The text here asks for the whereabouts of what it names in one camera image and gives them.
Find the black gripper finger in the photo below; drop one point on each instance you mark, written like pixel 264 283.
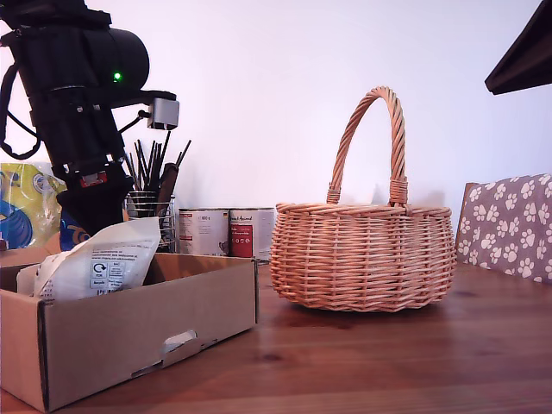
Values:
pixel 528 56

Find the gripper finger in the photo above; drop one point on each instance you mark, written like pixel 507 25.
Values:
pixel 97 207

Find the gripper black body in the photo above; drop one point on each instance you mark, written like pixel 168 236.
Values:
pixel 77 129

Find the large white egg bag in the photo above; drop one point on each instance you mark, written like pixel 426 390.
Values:
pixel 116 254

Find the brown cardboard box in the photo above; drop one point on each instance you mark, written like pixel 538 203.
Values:
pixel 129 315

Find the woven wicker basket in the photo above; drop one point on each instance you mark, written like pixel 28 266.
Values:
pixel 362 259

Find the blue Terry's egg bag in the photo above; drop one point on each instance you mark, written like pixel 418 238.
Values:
pixel 71 235

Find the black chopstick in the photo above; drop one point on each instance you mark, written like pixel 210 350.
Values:
pixel 163 159
pixel 140 166
pixel 183 153
pixel 151 164
pixel 131 174

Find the yellow blue printed bag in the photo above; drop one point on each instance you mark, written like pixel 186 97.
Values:
pixel 26 190

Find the white label tin can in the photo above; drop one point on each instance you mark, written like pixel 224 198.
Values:
pixel 202 233

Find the red label tin can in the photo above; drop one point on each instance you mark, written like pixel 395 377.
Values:
pixel 252 235

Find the grey paw print cloth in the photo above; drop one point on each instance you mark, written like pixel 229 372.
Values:
pixel 513 228

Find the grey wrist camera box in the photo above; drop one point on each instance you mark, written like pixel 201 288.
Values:
pixel 163 113

